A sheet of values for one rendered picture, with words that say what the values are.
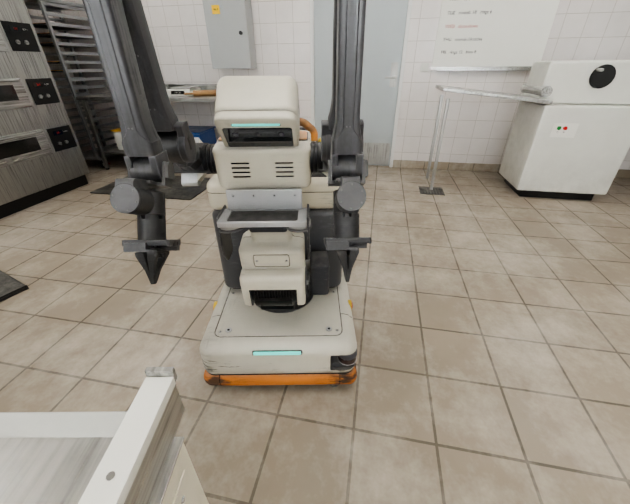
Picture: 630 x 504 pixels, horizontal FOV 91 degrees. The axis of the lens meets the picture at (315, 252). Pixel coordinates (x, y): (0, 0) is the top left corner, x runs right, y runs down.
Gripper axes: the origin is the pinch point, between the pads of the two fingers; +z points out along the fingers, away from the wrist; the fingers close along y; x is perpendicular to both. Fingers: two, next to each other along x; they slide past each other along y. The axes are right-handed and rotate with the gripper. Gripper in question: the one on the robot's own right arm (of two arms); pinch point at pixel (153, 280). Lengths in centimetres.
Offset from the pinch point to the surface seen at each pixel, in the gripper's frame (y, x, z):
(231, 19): -53, 296, -250
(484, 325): 127, 90, 38
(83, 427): 9.9, -36.2, 11.2
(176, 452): 21.3, -38.8, 12.3
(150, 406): 19.7, -40.4, 6.4
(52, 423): 6.1, -35.7, 11.0
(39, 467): 8.0, -39.8, 13.0
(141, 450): 20.6, -43.9, 8.4
